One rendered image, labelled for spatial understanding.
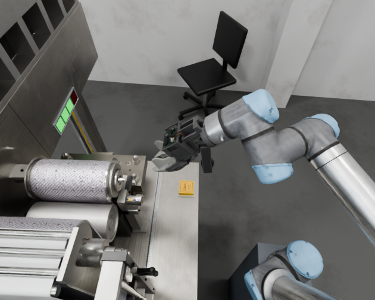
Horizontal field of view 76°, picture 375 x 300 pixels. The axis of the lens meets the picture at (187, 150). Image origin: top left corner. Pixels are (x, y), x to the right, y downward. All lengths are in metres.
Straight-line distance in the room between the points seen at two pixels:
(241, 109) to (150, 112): 2.36
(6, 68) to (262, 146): 0.81
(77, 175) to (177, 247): 0.52
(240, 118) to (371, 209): 0.30
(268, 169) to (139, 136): 2.18
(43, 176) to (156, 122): 1.97
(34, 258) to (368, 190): 0.67
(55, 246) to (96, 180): 0.27
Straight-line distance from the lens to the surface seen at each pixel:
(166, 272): 1.07
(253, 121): 0.51
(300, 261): 0.91
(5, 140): 0.94
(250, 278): 0.88
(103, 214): 0.81
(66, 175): 0.84
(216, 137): 0.54
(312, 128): 0.59
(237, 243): 2.06
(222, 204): 2.16
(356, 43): 3.10
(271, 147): 0.51
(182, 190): 1.16
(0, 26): 0.99
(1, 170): 0.93
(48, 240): 0.61
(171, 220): 1.12
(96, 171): 0.80
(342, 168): 0.58
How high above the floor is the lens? 1.95
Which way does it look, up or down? 53 degrees down
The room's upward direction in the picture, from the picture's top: straight up
